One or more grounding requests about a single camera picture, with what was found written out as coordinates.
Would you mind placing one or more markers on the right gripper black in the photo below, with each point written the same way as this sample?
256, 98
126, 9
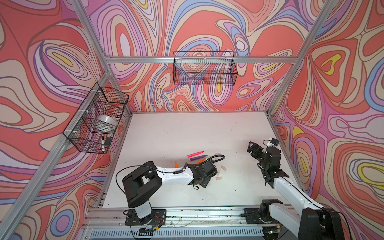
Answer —
258, 149

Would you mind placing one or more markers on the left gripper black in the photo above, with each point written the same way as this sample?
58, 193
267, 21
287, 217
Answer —
204, 185

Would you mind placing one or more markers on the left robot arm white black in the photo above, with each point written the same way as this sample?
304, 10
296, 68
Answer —
143, 182

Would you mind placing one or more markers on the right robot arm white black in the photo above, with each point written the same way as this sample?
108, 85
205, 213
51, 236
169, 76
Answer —
307, 219

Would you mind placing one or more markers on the orange thin marker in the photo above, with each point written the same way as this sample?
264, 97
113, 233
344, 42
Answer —
201, 161

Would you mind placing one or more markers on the purple marker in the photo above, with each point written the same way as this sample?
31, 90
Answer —
198, 158

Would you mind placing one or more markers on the pink marker upper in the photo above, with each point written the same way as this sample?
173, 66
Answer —
195, 154

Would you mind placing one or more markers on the black marker in basket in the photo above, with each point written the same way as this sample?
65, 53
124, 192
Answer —
103, 144

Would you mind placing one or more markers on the white tape roll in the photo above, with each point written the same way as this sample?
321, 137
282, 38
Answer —
105, 121

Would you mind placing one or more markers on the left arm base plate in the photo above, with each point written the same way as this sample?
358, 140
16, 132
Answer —
156, 219

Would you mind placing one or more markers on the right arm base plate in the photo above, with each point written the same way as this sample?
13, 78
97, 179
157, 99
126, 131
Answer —
255, 216

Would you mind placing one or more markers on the black wire basket back wall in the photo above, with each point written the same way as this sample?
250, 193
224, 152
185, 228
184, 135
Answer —
204, 68

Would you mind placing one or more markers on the black wire basket wall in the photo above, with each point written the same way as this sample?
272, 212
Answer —
94, 131
204, 68

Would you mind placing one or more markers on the aluminium front rail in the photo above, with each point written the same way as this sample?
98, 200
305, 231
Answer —
177, 217

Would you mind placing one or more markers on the black wire basket left wall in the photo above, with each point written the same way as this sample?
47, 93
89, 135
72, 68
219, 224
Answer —
94, 131

